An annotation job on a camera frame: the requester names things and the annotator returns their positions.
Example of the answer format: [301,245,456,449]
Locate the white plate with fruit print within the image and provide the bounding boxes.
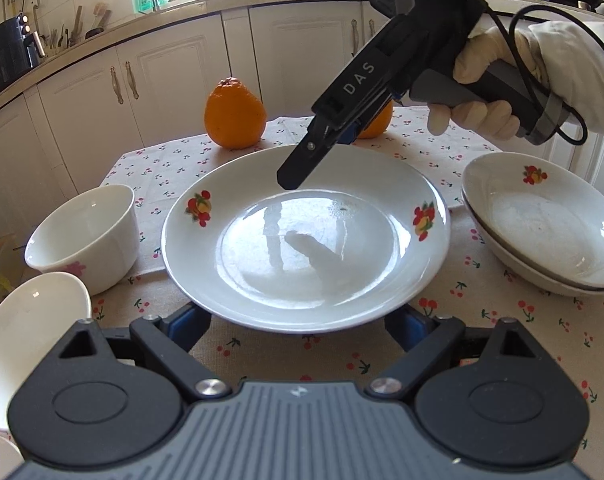
[161,145,451,334]

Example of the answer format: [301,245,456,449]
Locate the plain white bowl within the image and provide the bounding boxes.
[0,272,92,432]

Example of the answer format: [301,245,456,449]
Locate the white bowl pink flowers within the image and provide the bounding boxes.
[24,184,140,296]

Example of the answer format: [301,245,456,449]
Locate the white plate with crumbs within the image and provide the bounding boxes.
[461,152,604,290]

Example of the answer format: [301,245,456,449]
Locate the orange with green leaf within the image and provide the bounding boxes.
[358,101,393,140]

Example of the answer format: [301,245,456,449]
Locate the orange without leaf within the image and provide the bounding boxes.
[204,77,267,150]

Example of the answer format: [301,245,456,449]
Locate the black air fryer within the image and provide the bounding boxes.
[0,13,46,92]

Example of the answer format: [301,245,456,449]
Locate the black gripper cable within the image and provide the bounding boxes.
[480,3,590,148]

